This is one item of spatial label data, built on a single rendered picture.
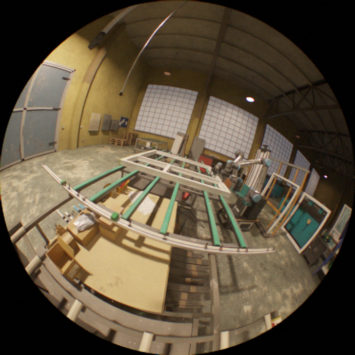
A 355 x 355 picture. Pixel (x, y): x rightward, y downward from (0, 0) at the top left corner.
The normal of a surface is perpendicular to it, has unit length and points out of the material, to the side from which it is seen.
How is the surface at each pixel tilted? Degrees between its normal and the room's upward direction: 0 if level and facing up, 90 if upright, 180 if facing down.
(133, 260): 0
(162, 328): 0
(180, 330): 0
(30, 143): 90
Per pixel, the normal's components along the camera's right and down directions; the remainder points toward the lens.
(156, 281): 0.27, -0.90
